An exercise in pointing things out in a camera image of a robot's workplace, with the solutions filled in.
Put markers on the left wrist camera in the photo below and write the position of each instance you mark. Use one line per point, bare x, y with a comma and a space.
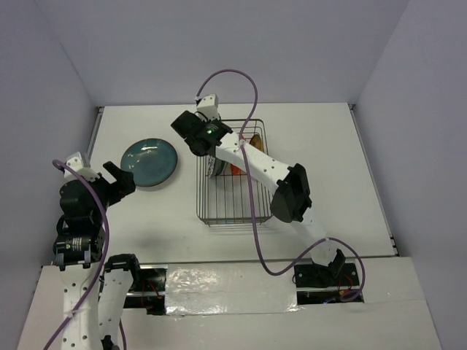
79, 163

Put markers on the silver foil tape patch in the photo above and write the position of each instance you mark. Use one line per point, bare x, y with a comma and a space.
227, 288

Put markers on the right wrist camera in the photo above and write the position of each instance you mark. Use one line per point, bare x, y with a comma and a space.
207, 107

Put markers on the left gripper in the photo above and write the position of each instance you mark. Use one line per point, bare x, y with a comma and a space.
125, 182

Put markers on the small blue patterned plate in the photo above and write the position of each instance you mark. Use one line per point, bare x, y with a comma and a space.
219, 167

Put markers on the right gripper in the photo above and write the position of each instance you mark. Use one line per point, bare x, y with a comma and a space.
206, 122

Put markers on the orange plate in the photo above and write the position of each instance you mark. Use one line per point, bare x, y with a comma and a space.
235, 171

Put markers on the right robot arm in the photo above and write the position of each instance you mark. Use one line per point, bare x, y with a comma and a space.
291, 196

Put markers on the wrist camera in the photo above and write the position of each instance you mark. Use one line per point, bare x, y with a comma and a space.
79, 163
207, 107

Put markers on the yellow brown plate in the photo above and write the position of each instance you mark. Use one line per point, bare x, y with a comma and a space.
257, 142

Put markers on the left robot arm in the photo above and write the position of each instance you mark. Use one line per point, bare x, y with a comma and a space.
95, 284

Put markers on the dark green plate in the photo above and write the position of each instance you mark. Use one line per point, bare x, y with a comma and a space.
152, 161

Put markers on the speckled white plate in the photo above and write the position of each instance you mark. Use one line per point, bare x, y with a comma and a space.
211, 161

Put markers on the black mounting rail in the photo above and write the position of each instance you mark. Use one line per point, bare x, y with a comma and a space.
148, 293

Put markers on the wire dish rack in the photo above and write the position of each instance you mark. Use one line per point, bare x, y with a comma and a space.
224, 199

